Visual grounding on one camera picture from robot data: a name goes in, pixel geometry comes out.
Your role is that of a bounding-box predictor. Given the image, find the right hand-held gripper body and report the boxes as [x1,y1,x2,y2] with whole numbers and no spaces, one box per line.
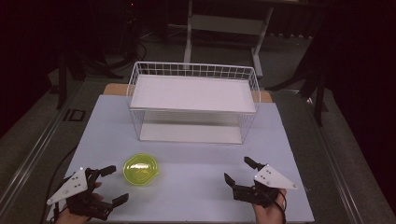
[232,163,299,209]

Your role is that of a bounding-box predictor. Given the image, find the black floor cables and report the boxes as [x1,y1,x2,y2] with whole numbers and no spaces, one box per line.
[92,31,149,80]

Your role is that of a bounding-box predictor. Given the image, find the black stand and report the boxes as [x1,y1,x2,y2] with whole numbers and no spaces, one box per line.
[265,40,330,127]
[55,46,85,110]

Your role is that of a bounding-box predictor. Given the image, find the person's left hand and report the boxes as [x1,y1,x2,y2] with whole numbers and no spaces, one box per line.
[55,181,105,224]

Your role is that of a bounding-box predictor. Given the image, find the green plastic bowl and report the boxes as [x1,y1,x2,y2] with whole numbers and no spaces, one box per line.
[122,152,160,188]

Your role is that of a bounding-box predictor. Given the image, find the black cable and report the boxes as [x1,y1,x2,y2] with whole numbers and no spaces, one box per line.
[39,145,78,224]

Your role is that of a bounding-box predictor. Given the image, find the metal floor rail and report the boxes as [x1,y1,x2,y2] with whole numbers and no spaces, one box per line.
[0,81,82,216]
[303,92,366,224]

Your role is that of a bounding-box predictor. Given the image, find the white metal desk frame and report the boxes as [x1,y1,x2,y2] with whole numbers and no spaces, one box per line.
[182,0,276,79]

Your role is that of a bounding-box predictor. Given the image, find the pale blue table cover sheet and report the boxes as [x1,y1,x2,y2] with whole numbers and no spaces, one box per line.
[46,94,316,224]

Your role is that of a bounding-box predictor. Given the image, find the white wire shelf rack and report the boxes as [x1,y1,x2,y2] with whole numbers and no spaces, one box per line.
[126,61,262,146]

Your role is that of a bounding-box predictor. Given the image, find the person's right hand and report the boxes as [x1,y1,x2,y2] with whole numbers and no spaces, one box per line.
[252,189,288,224]

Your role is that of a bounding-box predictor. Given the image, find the black rectangular floor bracket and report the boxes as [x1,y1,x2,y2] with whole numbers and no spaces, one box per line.
[63,108,86,123]

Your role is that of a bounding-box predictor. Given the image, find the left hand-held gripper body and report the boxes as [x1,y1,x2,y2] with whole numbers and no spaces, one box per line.
[46,167,114,221]

